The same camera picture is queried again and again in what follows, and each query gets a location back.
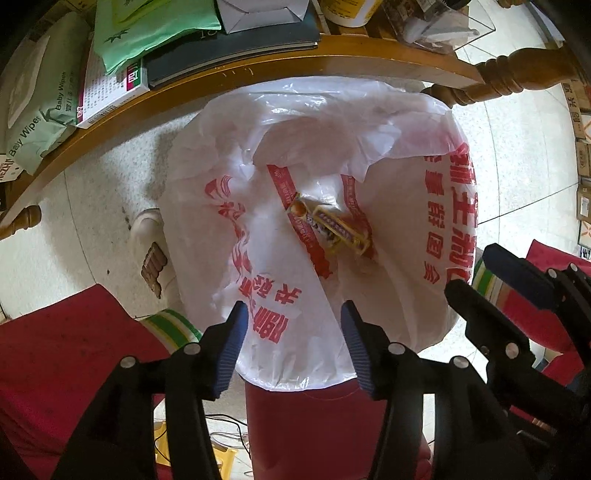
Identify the yellow snack bar wrapper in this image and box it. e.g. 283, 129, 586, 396
286, 192, 375, 259

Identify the white printed trash bag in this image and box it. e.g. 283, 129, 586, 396
160, 77, 478, 392

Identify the white shoe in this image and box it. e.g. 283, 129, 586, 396
130, 208, 176, 300

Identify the person's red trousers leg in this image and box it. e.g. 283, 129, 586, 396
1, 285, 168, 479

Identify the red white medicine box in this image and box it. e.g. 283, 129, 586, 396
76, 43, 149, 129

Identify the wooden lower table shelf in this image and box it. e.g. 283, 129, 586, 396
0, 32, 578, 242

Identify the dark notebook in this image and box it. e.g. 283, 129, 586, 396
143, 5, 320, 88

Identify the green baby wipes pack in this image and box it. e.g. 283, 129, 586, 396
6, 12, 90, 175

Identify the green paper packet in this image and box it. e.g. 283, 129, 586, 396
93, 0, 221, 74

